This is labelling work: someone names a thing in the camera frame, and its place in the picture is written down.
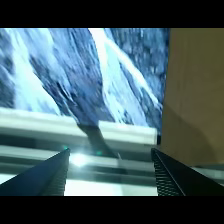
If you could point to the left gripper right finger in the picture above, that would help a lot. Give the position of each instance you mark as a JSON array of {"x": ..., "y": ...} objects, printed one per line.
[{"x": 176, "y": 178}]

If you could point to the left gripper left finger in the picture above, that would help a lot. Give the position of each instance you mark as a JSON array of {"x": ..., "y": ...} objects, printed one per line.
[{"x": 46, "y": 176}]

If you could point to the silver frame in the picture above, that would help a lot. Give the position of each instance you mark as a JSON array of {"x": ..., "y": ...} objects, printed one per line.
[{"x": 50, "y": 128}]

